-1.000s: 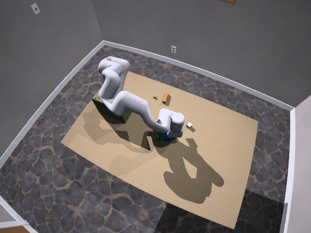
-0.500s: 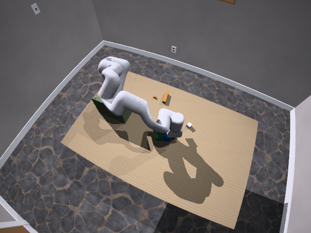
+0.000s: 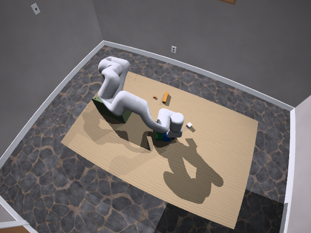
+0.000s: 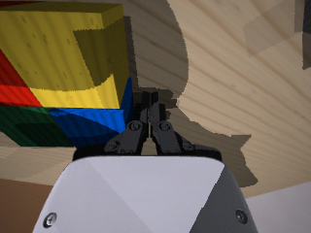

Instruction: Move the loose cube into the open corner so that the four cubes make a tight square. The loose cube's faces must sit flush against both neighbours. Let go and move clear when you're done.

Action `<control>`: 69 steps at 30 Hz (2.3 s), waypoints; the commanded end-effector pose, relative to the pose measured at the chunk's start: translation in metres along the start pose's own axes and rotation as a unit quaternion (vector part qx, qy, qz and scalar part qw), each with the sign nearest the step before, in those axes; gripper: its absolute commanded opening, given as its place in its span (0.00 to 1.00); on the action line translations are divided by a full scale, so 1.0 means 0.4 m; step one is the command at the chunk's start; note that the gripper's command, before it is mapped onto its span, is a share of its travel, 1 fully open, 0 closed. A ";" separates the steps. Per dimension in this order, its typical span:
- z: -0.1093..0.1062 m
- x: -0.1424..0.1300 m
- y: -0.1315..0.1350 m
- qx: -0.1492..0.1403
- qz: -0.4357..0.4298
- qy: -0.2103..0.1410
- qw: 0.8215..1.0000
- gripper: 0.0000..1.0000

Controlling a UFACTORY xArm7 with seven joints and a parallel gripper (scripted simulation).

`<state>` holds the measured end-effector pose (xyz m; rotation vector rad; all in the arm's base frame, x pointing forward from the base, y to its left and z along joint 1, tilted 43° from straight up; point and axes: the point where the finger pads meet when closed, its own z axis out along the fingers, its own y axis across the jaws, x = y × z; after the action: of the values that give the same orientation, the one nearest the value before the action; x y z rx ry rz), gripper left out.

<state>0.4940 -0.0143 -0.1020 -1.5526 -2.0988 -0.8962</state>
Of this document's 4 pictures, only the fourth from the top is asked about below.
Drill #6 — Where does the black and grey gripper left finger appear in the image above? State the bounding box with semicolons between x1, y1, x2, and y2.
72;91;150;161

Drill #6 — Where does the yellow cube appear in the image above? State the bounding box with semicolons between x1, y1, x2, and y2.
0;1;129;109

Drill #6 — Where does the light wooden cube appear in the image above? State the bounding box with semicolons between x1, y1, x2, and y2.
302;0;311;34

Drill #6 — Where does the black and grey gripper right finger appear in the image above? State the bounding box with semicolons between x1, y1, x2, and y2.
151;91;223;161

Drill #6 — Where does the blue cube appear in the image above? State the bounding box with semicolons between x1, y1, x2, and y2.
50;78;134;149

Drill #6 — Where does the dark green cube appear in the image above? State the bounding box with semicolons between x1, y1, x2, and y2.
0;106;74;148

